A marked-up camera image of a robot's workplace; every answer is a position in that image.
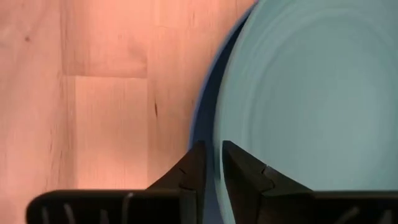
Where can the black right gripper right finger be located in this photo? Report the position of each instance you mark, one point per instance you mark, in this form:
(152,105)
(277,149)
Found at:
(280,205)

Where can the blue plastic plate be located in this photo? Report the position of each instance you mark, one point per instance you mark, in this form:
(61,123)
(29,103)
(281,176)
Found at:
(205,109)

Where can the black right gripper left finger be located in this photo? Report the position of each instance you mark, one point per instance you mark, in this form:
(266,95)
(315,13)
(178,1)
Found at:
(174,205)

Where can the teal plastic plate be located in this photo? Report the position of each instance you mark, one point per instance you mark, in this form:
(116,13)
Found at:
(311,93)

